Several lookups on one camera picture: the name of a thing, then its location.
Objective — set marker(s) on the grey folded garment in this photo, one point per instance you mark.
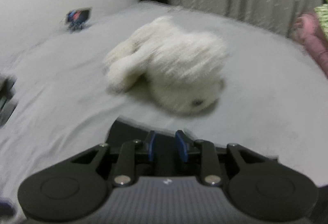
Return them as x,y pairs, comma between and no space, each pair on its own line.
8,105

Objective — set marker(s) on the phone on blue stand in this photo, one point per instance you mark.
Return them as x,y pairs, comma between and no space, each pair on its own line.
76,19

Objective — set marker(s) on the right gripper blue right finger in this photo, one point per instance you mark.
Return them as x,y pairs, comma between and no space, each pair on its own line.
182,142

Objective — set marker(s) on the green patterned cloth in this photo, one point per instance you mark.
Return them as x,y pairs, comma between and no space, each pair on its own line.
322,14

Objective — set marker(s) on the pink rolled quilt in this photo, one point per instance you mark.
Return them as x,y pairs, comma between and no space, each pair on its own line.
308,32

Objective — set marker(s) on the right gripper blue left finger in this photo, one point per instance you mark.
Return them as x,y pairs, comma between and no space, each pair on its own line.
149,142

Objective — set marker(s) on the black t-shirt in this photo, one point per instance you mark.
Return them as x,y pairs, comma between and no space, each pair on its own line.
204,158

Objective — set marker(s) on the white plush dog toy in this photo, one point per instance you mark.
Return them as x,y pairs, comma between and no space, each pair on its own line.
182,69

